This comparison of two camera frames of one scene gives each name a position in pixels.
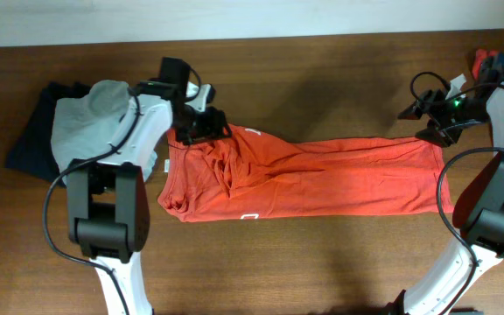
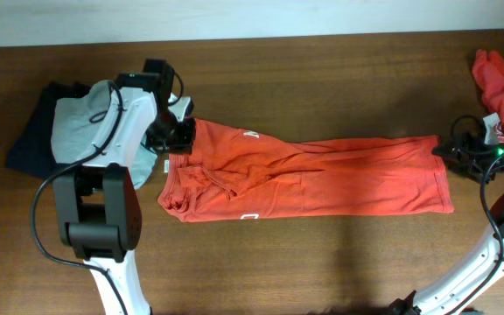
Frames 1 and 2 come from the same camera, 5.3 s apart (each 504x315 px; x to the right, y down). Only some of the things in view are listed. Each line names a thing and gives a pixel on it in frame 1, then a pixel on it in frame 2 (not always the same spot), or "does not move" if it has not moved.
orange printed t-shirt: [254, 175] does not move
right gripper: [430, 103] to [463, 141]
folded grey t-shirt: [85, 124] does not move
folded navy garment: [34, 154] does not move
